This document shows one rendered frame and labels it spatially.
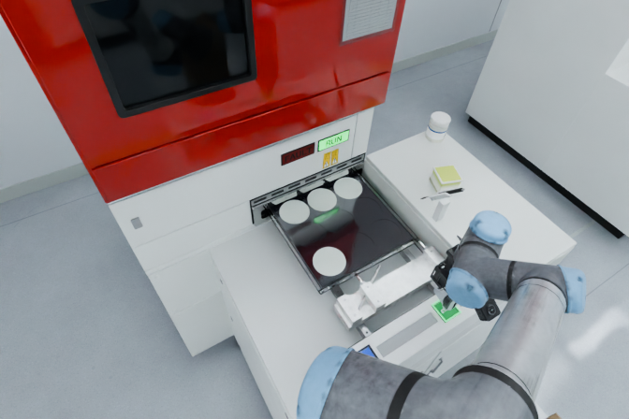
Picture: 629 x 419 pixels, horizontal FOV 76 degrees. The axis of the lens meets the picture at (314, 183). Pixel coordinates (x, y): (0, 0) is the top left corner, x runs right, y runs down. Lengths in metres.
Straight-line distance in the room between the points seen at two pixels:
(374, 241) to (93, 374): 1.47
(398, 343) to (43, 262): 2.05
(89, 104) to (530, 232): 1.22
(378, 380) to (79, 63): 0.68
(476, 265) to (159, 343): 1.68
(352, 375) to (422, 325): 0.64
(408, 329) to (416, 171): 0.56
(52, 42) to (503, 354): 0.80
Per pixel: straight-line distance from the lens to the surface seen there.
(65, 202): 2.89
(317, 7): 0.94
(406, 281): 1.27
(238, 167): 1.16
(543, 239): 1.41
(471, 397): 0.49
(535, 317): 0.66
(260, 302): 1.27
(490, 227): 0.86
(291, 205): 1.36
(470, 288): 0.80
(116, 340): 2.26
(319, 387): 0.52
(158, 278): 1.41
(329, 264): 1.23
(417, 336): 1.11
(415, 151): 1.51
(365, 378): 0.50
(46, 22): 0.79
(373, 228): 1.33
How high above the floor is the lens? 1.96
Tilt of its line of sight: 48 degrees down
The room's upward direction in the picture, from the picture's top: 3 degrees clockwise
